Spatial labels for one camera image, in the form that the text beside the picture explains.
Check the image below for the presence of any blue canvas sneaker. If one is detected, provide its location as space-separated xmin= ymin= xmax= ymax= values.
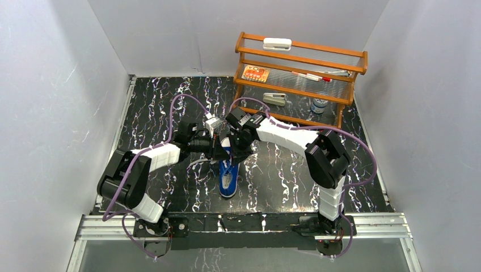
xmin=219 ymin=138 xmax=239 ymax=198

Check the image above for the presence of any white shoelace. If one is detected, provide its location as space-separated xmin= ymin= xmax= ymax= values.
xmin=189 ymin=158 xmax=220 ymax=166

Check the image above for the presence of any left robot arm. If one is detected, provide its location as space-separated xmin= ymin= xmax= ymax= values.
xmin=97 ymin=117 xmax=229 ymax=236

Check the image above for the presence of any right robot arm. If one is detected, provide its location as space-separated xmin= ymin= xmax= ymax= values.
xmin=221 ymin=108 xmax=352 ymax=235

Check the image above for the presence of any grey stapler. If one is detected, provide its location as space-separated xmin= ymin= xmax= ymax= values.
xmin=262 ymin=93 xmax=286 ymax=107

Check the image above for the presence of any orange snack packet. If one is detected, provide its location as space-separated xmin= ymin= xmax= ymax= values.
xmin=241 ymin=65 xmax=270 ymax=83

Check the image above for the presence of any small bottle on shelf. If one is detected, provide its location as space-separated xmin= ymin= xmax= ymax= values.
xmin=310 ymin=99 xmax=330 ymax=114

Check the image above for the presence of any wooden shelf rack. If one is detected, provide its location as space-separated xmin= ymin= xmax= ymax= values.
xmin=234 ymin=32 xmax=369 ymax=128

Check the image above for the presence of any red white marker pen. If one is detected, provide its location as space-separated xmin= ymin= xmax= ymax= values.
xmin=291 ymin=71 xmax=332 ymax=82

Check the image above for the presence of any white box top shelf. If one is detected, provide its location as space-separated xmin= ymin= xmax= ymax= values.
xmin=263 ymin=37 xmax=292 ymax=51

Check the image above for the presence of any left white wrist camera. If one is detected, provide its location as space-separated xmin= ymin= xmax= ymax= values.
xmin=205 ymin=116 xmax=223 ymax=137

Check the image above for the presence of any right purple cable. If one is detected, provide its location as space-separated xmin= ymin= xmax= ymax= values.
xmin=228 ymin=97 xmax=378 ymax=260

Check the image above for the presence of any purple cable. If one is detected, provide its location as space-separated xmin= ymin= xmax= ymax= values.
xmin=102 ymin=93 xmax=211 ymax=260
xmin=228 ymin=97 xmax=378 ymax=260

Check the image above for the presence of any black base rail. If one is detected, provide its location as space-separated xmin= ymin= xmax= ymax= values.
xmin=75 ymin=210 xmax=412 ymax=260

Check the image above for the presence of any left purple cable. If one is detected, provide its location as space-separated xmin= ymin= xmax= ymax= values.
xmin=102 ymin=93 xmax=211 ymax=260

